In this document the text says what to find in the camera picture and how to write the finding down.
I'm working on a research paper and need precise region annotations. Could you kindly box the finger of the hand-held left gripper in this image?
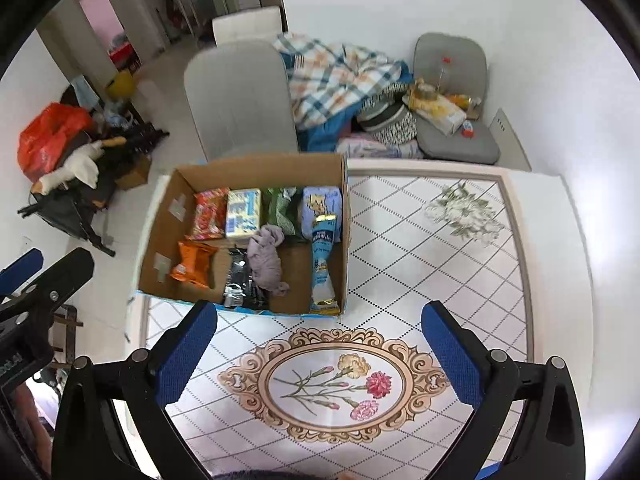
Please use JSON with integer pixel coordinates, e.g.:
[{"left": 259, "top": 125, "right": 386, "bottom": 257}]
[
  {"left": 0, "top": 247, "right": 45, "bottom": 282},
  {"left": 0, "top": 247, "right": 96, "bottom": 328}
]

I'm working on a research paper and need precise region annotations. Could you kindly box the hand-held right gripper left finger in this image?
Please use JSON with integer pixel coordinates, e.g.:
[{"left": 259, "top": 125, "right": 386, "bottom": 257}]
[{"left": 52, "top": 300, "right": 219, "bottom": 480}]

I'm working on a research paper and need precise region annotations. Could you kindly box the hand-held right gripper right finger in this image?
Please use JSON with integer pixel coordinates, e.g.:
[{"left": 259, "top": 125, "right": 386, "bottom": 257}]
[{"left": 420, "top": 301, "right": 587, "bottom": 480}]

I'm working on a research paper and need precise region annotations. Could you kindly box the orange snack packet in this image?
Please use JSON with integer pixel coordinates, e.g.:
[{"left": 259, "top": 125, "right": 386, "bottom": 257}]
[{"left": 170, "top": 240, "right": 220, "bottom": 290}]

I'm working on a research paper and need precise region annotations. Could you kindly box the black snack packet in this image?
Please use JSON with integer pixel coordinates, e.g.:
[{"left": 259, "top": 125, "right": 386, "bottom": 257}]
[{"left": 222, "top": 248, "right": 271, "bottom": 311}]

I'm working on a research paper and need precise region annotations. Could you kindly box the pale purple cloth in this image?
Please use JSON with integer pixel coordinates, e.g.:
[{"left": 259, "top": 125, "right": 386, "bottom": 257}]
[{"left": 247, "top": 224, "right": 292, "bottom": 297}]

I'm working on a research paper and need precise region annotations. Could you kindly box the red snack packet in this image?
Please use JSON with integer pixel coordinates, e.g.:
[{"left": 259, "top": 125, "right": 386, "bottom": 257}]
[{"left": 185, "top": 187, "right": 231, "bottom": 241}]

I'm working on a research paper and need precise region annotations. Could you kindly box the blue and gold tube packet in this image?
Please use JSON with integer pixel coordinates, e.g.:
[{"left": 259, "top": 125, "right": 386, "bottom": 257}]
[{"left": 307, "top": 214, "right": 339, "bottom": 316}]

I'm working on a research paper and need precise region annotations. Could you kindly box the green snack packet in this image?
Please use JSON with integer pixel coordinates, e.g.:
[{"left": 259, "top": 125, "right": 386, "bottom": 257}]
[{"left": 262, "top": 186, "right": 304, "bottom": 239}]

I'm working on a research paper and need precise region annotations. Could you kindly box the light blue snack bag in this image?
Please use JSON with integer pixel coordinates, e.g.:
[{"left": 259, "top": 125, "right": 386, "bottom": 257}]
[{"left": 301, "top": 185, "right": 344, "bottom": 222}]

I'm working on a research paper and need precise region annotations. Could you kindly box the person's left hand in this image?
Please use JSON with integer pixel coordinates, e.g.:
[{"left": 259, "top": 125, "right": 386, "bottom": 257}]
[{"left": 11, "top": 382, "right": 55, "bottom": 477}]

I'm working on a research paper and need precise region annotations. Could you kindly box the dark wooden chair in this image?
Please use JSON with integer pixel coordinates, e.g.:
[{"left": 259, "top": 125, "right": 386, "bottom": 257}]
[{"left": 49, "top": 304, "right": 84, "bottom": 357}]

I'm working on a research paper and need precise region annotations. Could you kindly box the black folding stroller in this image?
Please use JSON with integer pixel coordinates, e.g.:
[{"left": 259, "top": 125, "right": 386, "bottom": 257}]
[{"left": 17, "top": 119, "right": 169, "bottom": 257}]

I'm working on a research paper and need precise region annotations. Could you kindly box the white goose plush toy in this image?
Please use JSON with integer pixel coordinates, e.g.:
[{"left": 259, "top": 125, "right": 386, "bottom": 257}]
[{"left": 32, "top": 135, "right": 129, "bottom": 196}]

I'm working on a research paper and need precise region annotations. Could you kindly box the small brown cardboard box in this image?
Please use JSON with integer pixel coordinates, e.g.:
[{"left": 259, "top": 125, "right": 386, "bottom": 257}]
[{"left": 114, "top": 154, "right": 153, "bottom": 190}]

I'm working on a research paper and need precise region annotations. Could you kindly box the orange plastic bag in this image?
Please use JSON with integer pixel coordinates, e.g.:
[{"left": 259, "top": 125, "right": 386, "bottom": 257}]
[{"left": 17, "top": 102, "right": 96, "bottom": 182}]

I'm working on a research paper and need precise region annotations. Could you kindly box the light blue cloth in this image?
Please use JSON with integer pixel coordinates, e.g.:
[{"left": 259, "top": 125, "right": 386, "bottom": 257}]
[{"left": 69, "top": 75, "right": 101, "bottom": 109}]

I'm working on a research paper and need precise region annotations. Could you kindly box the yellow bag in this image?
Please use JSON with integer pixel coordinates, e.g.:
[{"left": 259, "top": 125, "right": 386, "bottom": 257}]
[{"left": 107, "top": 69, "right": 136, "bottom": 99}]

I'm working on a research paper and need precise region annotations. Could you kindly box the pink floral cloth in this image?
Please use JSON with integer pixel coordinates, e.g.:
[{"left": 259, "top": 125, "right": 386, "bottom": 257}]
[{"left": 335, "top": 137, "right": 424, "bottom": 160}]

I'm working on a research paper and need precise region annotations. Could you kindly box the yellow and white packet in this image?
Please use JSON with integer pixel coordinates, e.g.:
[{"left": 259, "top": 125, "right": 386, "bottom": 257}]
[{"left": 409, "top": 95, "right": 469, "bottom": 136}]

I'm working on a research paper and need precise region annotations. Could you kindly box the black and white striped hat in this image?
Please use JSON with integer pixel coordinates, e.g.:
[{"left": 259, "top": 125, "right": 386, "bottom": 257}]
[{"left": 355, "top": 93, "right": 419, "bottom": 146}]

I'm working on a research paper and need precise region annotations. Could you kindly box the grey office chair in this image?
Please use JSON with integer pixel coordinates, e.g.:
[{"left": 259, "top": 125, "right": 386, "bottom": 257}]
[{"left": 183, "top": 40, "right": 300, "bottom": 164}]

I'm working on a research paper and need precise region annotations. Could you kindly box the brown tape roll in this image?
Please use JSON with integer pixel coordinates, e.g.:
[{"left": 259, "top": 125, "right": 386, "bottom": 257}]
[{"left": 414, "top": 82, "right": 441, "bottom": 106}]

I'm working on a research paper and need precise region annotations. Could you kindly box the grey cushioned chair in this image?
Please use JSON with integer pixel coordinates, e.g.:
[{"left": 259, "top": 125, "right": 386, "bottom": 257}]
[{"left": 412, "top": 32, "right": 501, "bottom": 165}]

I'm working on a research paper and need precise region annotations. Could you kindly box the plaid blanket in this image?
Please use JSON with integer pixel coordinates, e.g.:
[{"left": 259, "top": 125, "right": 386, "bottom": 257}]
[{"left": 273, "top": 31, "right": 414, "bottom": 131}]

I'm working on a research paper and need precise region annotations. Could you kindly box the white chair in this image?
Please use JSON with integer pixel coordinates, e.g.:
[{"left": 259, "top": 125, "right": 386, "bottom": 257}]
[{"left": 212, "top": 6, "right": 284, "bottom": 49}]

